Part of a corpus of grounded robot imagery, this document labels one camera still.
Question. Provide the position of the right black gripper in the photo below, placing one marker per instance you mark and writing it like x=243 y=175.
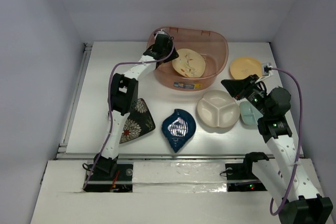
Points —
x=239 y=88

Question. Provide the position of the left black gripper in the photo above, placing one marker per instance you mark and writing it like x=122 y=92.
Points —
x=172 y=56

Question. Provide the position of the cream floral round plate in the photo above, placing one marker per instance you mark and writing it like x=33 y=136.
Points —
x=189 y=63

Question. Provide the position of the yellow round plate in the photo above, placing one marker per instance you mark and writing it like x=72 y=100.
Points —
x=243 y=67

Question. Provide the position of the white three-section divided plate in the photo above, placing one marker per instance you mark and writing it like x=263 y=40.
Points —
x=218 y=109

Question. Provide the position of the light teal rectangular plate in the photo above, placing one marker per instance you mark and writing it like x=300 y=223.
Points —
x=249 y=114

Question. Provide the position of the dark blue leaf-shaped plate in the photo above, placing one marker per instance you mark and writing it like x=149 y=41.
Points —
x=178 y=129

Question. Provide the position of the black floral square plate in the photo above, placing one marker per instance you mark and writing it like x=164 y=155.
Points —
x=140 y=122

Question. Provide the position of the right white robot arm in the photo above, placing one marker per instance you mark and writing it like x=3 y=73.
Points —
x=296 y=197

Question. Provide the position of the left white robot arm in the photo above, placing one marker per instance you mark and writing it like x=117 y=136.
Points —
x=122 y=99

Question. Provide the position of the pink translucent plastic bin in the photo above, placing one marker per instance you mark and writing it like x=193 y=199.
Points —
x=203 y=55

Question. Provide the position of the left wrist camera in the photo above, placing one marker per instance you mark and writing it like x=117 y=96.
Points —
x=160 y=32

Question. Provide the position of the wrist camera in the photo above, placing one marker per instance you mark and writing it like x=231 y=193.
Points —
x=160 y=32
x=266 y=70

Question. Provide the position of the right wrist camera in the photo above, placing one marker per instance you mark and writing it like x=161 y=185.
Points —
x=266 y=70

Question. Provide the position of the aluminium rail frame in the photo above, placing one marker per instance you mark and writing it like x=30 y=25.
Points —
x=62 y=147

